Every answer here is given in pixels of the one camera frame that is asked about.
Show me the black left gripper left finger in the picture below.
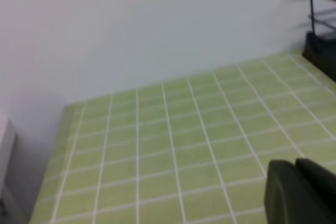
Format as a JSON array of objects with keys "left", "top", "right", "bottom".
[{"left": 264, "top": 159, "right": 335, "bottom": 223}]

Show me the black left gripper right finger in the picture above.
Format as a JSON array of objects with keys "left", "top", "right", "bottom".
[{"left": 295, "top": 158, "right": 335, "bottom": 198}]

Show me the black wire dish rack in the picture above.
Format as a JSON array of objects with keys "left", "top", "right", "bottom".
[{"left": 302, "top": 0, "right": 335, "bottom": 81}]

